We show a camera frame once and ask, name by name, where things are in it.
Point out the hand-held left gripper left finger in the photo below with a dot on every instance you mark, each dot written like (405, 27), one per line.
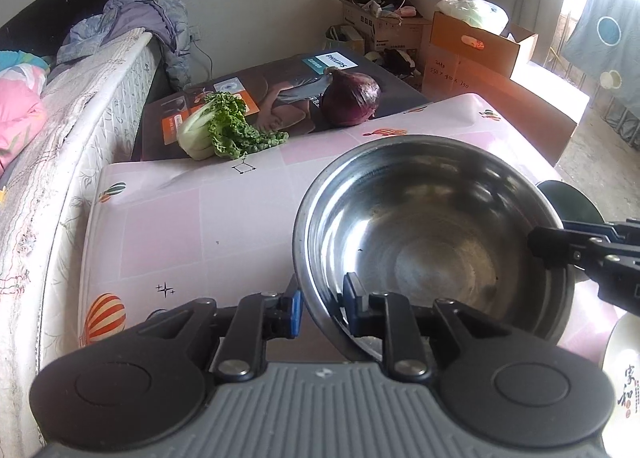
(297, 313)

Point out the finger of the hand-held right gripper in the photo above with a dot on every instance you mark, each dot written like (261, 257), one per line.
(600, 229)
(560, 248)

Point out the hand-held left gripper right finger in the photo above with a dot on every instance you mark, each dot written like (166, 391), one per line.
(350, 303)

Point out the green ceramic bowl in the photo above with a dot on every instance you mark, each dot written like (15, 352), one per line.
(570, 200)

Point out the large stainless steel bowl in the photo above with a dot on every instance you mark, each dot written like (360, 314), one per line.
(425, 238)

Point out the white calligraphy plate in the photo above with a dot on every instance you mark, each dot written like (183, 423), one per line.
(622, 363)

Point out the pink printed tablecloth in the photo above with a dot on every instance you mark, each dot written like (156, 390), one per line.
(200, 218)

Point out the large brown carton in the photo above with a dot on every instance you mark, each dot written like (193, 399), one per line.
(545, 103)

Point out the blue hanging blanket with circles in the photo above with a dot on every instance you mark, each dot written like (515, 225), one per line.
(605, 43)

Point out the napa cabbage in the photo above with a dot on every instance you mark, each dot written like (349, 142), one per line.
(220, 125)

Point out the red onion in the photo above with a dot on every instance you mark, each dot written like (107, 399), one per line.
(350, 95)

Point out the orange-brown cardboard box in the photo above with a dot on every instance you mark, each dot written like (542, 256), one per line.
(480, 50)

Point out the dark printed appliance box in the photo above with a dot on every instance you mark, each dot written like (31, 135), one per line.
(280, 83)

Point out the white plastic bag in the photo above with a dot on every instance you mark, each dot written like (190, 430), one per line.
(470, 12)

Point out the pale green bag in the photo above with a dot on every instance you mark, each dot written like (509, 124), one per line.
(342, 40)

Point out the open cardboard box with clutter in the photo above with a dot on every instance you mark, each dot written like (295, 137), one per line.
(385, 28)

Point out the white quilted mattress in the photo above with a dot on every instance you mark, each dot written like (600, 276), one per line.
(75, 138)

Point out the lavender blue jacket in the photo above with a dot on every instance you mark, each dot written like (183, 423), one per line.
(135, 20)

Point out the pink floral quilt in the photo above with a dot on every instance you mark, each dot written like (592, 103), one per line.
(17, 108)

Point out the wall socket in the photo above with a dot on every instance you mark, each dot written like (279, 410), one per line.
(196, 31)

